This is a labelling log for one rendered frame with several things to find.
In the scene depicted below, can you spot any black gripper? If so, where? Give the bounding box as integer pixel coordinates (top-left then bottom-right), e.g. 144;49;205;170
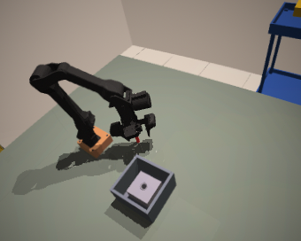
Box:
110;109;156;142

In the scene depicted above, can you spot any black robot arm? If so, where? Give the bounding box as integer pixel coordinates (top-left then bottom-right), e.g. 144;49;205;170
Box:
29;62;151;148

